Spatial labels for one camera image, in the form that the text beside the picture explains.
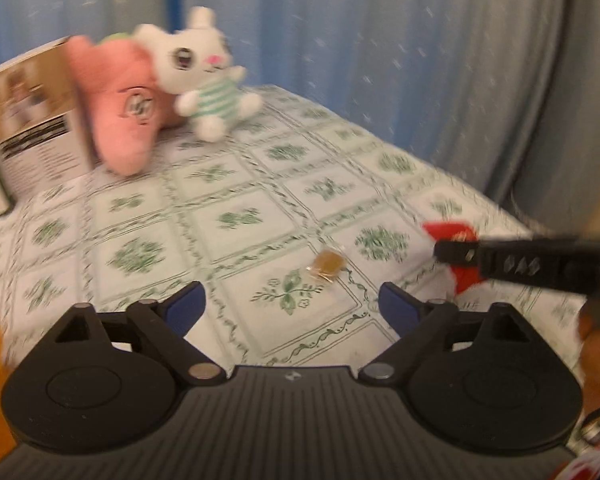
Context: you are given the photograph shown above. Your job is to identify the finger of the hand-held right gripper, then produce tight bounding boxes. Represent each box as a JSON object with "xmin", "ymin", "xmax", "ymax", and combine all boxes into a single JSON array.
[{"xmin": 433, "ymin": 239, "xmax": 483, "ymax": 267}]

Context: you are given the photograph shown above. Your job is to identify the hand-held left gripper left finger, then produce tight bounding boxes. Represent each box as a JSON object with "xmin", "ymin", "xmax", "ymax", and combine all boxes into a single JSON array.
[{"xmin": 54, "ymin": 281, "xmax": 227, "ymax": 387}]

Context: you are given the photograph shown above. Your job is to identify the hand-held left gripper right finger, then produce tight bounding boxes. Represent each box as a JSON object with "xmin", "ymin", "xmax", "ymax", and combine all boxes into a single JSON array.
[{"xmin": 358, "ymin": 282, "xmax": 532, "ymax": 387}]

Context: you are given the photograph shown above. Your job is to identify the red snack packet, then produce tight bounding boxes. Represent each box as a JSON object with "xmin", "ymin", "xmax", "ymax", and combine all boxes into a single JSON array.
[{"xmin": 422, "ymin": 220, "xmax": 491, "ymax": 295}]

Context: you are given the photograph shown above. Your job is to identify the small brown candy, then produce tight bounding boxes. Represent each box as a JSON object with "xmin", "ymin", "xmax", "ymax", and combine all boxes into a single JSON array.
[{"xmin": 307, "ymin": 251, "xmax": 345, "ymax": 282}]

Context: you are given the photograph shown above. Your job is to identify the green floral tablecloth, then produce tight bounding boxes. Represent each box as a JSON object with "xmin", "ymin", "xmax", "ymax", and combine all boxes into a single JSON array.
[{"xmin": 0, "ymin": 85, "xmax": 589, "ymax": 367}]

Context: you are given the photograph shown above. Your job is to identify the grey curtain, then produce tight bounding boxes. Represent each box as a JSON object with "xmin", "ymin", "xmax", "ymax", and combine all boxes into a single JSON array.
[{"xmin": 484, "ymin": 0, "xmax": 600, "ymax": 241}]

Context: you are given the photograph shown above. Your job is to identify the red and white clothing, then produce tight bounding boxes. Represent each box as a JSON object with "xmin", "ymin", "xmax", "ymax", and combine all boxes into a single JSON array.
[{"xmin": 550, "ymin": 452, "xmax": 600, "ymax": 480}]

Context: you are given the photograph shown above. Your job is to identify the pink plush toy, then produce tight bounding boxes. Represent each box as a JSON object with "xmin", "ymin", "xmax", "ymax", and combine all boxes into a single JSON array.
[{"xmin": 66, "ymin": 34, "xmax": 186, "ymax": 177}]

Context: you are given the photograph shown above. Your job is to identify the white bunny plush toy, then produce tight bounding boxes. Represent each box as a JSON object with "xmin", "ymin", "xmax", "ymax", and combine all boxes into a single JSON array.
[{"xmin": 134, "ymin": 6, "xmax": 263, "ymax": 143}]

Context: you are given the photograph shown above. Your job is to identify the brown product box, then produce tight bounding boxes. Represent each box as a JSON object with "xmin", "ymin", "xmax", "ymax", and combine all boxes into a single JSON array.
[{"xmin": 0, "ymin": 37, "xmax": 97, "ymax": 200}]

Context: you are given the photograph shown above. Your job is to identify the blue star curtain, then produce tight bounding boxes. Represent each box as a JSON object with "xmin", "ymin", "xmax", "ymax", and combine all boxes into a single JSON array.
[{"xmin": 0, "ymin": 0, "xmax": 567, "ymax": 202}]

